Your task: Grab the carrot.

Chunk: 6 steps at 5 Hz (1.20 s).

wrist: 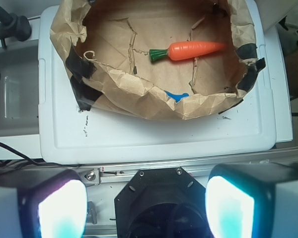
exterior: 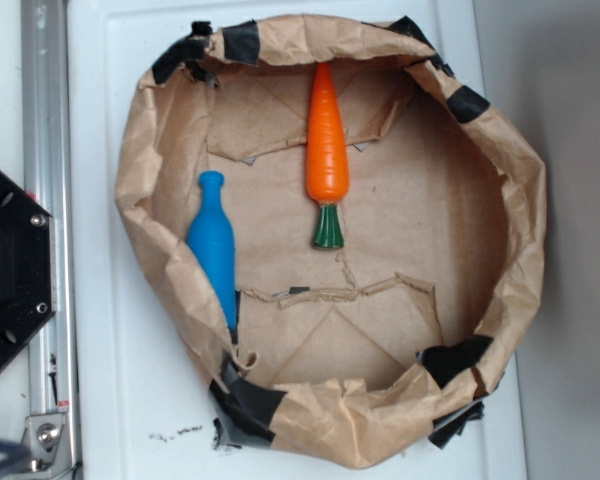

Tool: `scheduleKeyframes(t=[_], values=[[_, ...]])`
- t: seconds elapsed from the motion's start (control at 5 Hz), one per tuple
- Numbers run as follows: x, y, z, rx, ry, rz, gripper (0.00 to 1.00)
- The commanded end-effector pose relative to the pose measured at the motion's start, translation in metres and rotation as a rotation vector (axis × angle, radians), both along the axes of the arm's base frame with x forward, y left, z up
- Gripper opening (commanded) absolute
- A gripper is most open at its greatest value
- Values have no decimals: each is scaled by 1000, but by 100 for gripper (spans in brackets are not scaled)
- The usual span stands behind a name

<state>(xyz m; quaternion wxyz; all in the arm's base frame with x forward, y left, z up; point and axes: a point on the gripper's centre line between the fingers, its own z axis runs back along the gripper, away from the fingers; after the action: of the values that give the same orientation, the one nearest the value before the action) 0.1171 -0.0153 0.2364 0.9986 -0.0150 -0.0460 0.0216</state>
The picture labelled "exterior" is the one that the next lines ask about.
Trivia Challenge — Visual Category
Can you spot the white plastic tray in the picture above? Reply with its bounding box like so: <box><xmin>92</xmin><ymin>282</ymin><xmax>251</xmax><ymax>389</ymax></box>
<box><xmin>67</xmin><ymin>1</ymin><xmax>527</xmax><ymax>479</ymax></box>

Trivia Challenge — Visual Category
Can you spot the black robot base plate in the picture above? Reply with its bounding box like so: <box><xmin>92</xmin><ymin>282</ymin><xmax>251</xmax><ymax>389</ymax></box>
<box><xmin>0</xmin><ymin>170</ymin><xmax>55</xmax><ymax>374</ymax></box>

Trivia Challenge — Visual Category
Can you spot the orange toy carrot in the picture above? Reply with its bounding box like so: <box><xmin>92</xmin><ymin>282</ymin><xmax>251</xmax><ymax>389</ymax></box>
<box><xmin>305</xmin><ymin>63</ymin><xmax>349</xmax><ymax>249</ymax></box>

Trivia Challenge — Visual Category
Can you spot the blue toy bottle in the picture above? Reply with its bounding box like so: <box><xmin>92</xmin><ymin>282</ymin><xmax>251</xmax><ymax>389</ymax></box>
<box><xmin>186</xmin><ymin>171</ymin><xmax>237</xmax><ymax>332</ymax></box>

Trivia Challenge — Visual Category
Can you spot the aluminium frame rail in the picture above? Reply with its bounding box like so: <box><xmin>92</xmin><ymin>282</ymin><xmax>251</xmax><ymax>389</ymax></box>
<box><xmin>21</xmin><ymin>1</ymin><xmax>83</xmax><ymax>479</ymax></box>

